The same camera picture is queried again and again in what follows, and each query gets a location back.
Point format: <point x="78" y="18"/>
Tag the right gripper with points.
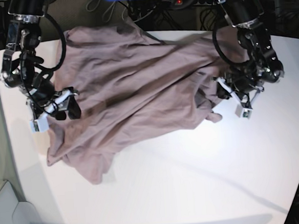
<point x="43" y="101"/>

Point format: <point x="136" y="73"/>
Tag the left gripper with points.
<point x="242" y="82"/>

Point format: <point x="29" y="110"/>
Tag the mauve t-shirt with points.
<point x="132" y="87"/>

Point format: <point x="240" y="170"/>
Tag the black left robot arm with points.
<point x="263" y="64"/>

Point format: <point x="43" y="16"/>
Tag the black power strip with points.
<point x="185" y="4"/>

